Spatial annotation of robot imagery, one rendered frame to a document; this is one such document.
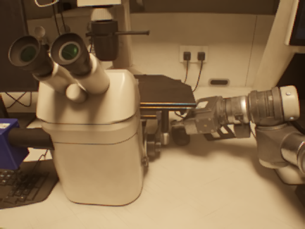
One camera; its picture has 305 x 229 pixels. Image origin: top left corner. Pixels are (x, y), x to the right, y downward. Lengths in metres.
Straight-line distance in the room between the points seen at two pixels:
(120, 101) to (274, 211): 0.42
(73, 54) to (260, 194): 0.52
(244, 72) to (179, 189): 0.83
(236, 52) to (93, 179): 0.95
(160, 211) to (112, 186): 0.13
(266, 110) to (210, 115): 0.13
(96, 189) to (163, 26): 0.84
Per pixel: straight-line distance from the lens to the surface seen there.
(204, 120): 0.51
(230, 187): 0.58
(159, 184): 0.56
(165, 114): 0.62
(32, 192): 0.60
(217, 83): 1.19
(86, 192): 0.50
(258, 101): 0.52
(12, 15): 0.74
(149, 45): 1.11
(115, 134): 0.38
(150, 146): 0.57
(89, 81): 0.33
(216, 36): 1.13
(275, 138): 0.51
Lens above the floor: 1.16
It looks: 28 degrees down
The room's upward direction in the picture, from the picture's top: 1 degrees counter-clockwise
